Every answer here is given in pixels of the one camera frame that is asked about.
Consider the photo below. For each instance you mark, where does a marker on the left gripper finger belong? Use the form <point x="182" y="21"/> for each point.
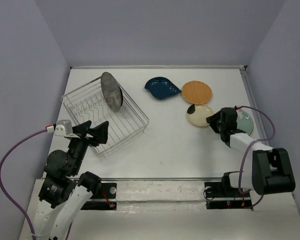
<point x="100" y="133"/>
<point x="81" y="129"/>

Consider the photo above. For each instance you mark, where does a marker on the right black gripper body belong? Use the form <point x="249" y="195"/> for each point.
<point x="218" y="126"/>

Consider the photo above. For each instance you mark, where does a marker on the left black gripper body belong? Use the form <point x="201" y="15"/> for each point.
<point x="79" y="147"/>

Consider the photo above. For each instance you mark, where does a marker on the cream plate with black spot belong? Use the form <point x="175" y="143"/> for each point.
<point x="196" y="114"/>

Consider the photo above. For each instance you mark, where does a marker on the grey reindeer plate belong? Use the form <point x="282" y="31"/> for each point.
<point x="111" y="91"/>

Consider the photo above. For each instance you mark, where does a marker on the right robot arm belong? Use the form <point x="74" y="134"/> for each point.
<point x="263" y="169"/>

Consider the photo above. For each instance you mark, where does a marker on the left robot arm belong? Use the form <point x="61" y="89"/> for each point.
<point x="60" y="197"/>

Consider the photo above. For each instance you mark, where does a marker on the teal flower plate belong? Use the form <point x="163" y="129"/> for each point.
<point x="244" y="122"/>

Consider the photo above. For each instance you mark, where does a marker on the orange woven round plate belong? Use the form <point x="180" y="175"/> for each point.
<point x="196" y="92"/>

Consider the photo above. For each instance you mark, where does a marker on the dark blue leaf plate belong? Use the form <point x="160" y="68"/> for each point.
<point x="161" y="88"/>

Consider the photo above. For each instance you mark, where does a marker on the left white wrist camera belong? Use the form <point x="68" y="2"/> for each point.
<point x="63" y="128"/>

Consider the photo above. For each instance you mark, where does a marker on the metal wire dish rack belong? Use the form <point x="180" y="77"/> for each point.
<point x="87" y="103"/>

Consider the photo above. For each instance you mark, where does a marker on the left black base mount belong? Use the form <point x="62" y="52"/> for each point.
<point x="104" y="200"/>

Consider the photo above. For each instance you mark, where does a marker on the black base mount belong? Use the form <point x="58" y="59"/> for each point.
<point x="220" y="197"/>
<point x="104" y="200"/>

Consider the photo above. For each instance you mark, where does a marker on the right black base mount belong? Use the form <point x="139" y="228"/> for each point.
<point x="220" y="197"/>

